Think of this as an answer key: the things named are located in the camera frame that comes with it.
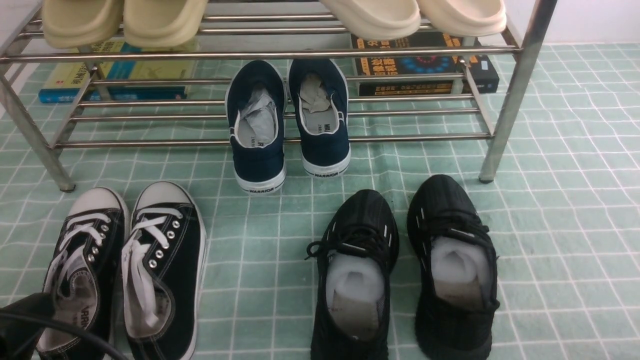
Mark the navy slip-on shoe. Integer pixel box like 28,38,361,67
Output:
286,58,351,178
224,60,288,195

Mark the left navy slip-on shoe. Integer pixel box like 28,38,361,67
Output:
224,60,288,195

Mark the left tan foam slipper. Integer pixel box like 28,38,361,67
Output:
39,0,124,49

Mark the stainless steel shoe rack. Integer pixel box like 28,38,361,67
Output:
1,0,557,193

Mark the cream foam slipper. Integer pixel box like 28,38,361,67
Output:
320,0,422,41
417,0,507,38

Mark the tan foam slipper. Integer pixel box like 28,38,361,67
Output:
123,0,209,48
39,0,124,49

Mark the black knit sneaker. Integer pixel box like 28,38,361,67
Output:
306,189,400,360
406,174,500,360

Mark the right black knit sneaker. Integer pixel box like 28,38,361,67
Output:
406,174,500,360

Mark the black cable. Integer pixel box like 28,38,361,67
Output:
0,311,130,360

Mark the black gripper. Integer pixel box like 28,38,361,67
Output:
0,292,55,360

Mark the right cream foam slipper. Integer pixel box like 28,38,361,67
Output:
417,0,507,38

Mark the right navy slip-on shoe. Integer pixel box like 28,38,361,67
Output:
286,58,351,178

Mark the yellow and blue book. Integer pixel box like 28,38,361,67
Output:
38,40,197,104

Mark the left cream foam slipper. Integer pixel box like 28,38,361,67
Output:
320,0,422,41

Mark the black canvas sneaker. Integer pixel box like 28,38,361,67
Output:
43,187,130,344
121,181,207,360

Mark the left black knit sneaker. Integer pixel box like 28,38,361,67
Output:
306,189,400,360

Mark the black book with orange text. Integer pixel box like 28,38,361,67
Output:
350,31,499,97

